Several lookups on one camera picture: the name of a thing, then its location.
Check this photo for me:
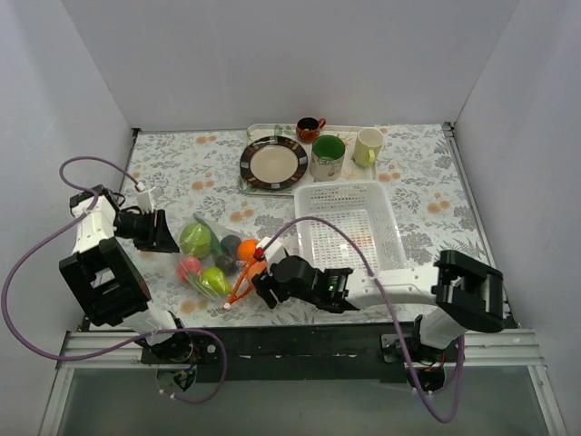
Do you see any clear zip top bag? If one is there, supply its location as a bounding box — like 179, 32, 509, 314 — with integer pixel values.
175, 214, 267, 312

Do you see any green fake pear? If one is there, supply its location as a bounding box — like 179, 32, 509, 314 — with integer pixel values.
200, 266, 231, 295

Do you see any dark purple fake fruit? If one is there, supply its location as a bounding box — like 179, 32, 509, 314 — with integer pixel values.
221, 234, 241, 258

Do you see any white plastic basket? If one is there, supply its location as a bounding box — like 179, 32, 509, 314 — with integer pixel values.
294, 181, 408, 272

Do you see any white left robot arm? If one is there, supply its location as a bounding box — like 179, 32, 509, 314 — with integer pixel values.
59, 184, 193, 363

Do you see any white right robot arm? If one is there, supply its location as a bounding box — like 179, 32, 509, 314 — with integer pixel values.
251, 250, 504, 362

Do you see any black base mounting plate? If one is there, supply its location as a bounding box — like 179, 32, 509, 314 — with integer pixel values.
140, 324, 471, 385

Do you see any floral tablecloth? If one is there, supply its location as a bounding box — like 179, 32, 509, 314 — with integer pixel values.
129, 124, 488, 327

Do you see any dark rimmed beige plate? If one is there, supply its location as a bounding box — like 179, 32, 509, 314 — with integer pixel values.
239, 135, 309, 191

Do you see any floral mug green inside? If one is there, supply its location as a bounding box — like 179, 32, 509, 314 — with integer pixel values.
310, 135, 346, 182

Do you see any floral serving tray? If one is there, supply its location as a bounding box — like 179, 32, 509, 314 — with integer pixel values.
239, 124, 377, 196

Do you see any pale yellow mug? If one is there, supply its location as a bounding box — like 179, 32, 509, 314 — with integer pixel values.
353, 127, 385, 167

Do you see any small brown cup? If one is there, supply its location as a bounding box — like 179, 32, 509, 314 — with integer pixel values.
296, 117, 327, 143

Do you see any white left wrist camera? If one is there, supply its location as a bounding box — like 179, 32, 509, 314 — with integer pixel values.
136, 187, 157, 213

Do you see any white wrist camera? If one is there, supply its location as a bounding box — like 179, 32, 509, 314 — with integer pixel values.
136, 187, 157, 213
257, 237, 287, 264

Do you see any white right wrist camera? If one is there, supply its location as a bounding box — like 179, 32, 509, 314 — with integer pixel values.
257, 237, 287, 264

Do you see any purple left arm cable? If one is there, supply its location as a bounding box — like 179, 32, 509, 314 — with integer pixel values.
2, 155, 228, 405

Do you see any aluminium frame rail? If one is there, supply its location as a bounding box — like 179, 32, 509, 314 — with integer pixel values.
61, 330, 546, 369

